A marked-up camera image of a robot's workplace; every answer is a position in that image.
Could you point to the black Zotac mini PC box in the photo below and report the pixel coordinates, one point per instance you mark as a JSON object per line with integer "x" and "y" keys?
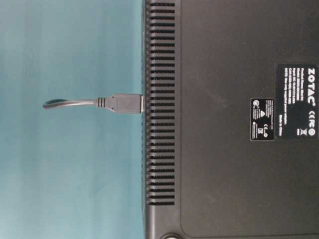
{"x": 231, "y": 120}

